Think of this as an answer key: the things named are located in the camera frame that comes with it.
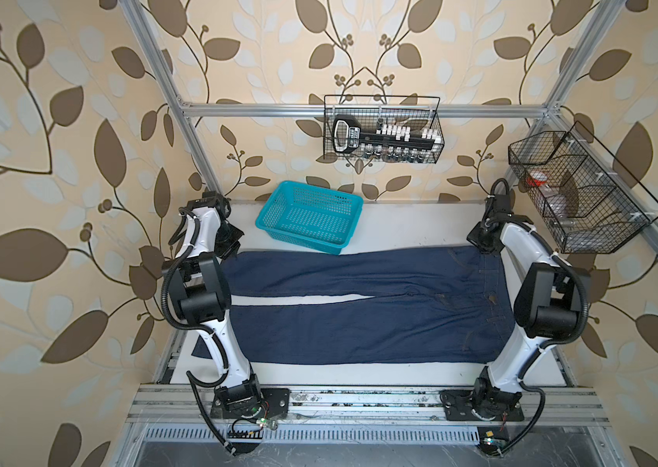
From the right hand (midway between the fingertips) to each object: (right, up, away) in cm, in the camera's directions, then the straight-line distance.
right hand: (480, 244), depth 94 cm
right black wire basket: (+18, +12, -22) cm, 31 cm away
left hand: (-79, 0, -2) cm, 79 cm away
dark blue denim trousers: (-17, -19, -3) cm, 25 cm away
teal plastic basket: (-58, +10, +22) cm, 63 cm away
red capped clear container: (+10, +19, -13) cm, 25 cm away
